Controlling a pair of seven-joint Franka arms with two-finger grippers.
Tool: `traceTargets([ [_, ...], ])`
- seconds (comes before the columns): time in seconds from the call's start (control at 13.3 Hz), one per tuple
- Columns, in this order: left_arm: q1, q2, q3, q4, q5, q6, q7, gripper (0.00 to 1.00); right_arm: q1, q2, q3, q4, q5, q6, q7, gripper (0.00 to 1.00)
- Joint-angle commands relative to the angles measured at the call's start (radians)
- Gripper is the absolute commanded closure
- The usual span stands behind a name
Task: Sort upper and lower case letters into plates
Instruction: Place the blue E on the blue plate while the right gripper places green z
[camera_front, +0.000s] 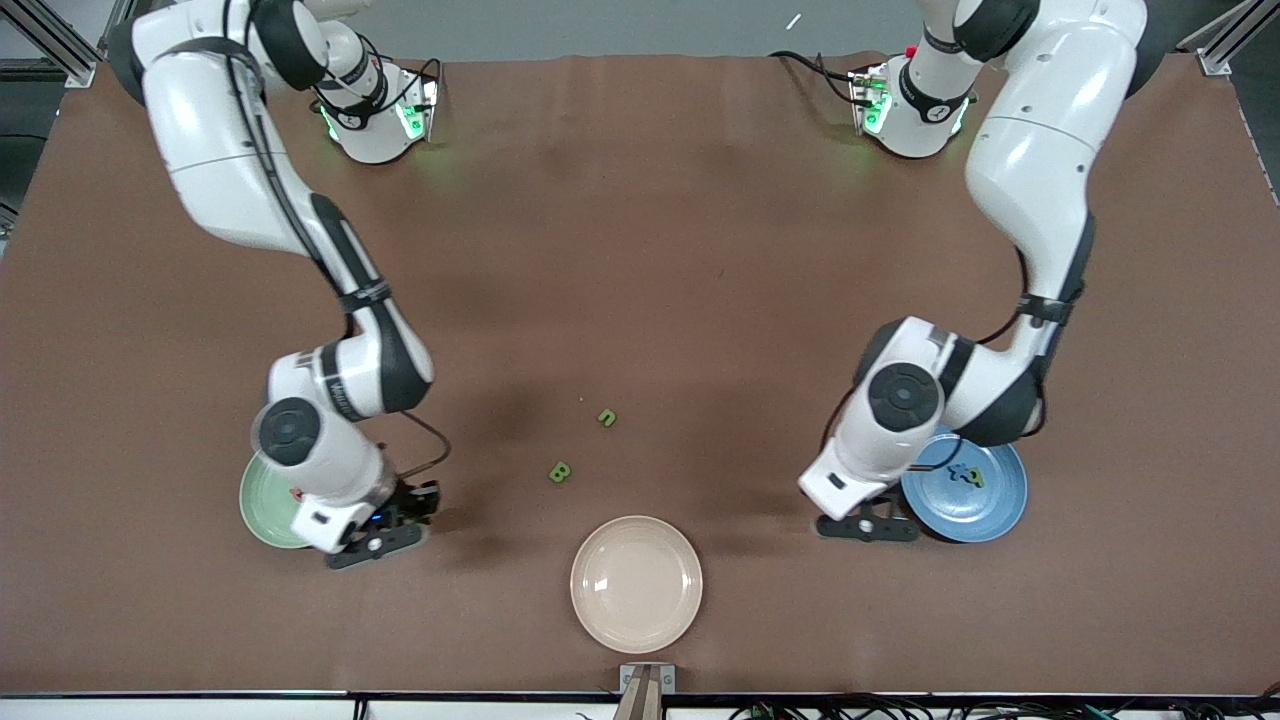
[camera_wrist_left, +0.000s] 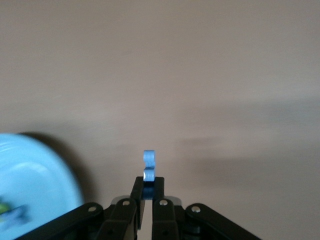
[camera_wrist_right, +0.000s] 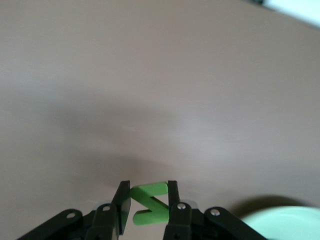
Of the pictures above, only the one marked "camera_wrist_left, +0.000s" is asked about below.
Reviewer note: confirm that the blue letter i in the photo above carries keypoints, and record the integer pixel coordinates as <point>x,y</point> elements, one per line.
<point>149,160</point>

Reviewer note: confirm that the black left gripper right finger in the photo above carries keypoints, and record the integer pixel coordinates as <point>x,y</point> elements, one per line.
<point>165,220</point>

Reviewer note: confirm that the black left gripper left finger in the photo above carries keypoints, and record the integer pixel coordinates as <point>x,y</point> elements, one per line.
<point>120,220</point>

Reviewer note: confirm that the blue letter x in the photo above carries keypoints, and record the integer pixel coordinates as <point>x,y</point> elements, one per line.
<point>15,215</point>

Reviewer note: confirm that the blue plate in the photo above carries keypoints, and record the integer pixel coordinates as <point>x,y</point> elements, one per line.
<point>37,175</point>

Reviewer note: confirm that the brown table mat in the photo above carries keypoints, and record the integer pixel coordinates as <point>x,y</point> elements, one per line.
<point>160,75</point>

